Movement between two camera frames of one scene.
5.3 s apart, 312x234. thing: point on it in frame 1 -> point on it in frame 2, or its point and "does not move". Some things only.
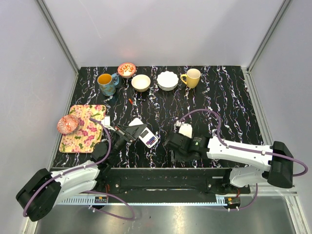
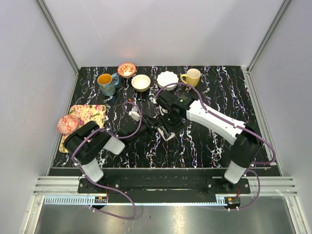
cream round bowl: (141, 83) does not move
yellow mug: (193, 77) does not move
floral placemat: (88, 133) does not move
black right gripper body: (180, 155) -> (170, 122)
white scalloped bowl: (167, 80) does not move
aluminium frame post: (51, 22) does not move
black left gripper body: (119, 142) -> (146, 120)
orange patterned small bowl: (126, 69) does not move
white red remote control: (148, 137) -> (166, 136)
